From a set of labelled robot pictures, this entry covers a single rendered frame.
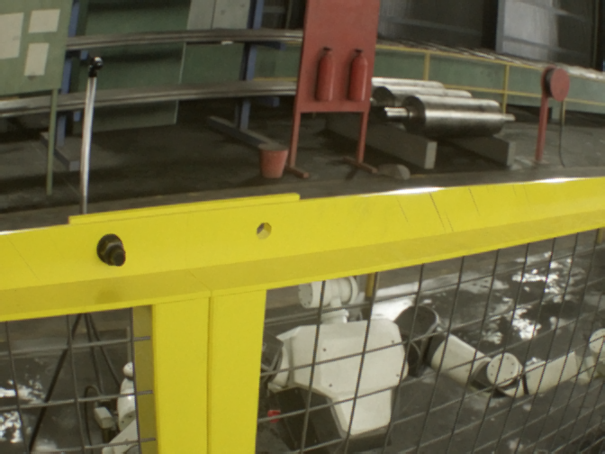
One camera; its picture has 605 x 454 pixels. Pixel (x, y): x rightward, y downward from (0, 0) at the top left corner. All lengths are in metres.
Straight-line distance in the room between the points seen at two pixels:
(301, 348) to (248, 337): 1.01
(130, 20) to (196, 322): 8.87
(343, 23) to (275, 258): 7.47
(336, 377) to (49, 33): 5.38
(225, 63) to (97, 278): 10.21
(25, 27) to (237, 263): 6.01
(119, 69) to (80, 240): 8.89
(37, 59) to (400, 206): 6.02
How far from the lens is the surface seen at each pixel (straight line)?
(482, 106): 9.81
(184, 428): 0.65
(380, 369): 1.69
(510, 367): 1.72
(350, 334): 1.68
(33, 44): 6.62
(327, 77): 7.90
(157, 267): 0.62
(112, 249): 0.58
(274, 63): 11.17
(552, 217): 0.93
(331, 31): 8.03
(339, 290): 1.75
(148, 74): 9.63
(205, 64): 10.63
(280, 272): 0.64
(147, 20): 9.51
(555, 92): 10.43
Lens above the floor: 2.04
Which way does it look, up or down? 18 degrees down
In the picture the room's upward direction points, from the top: 6 degrees clockwise
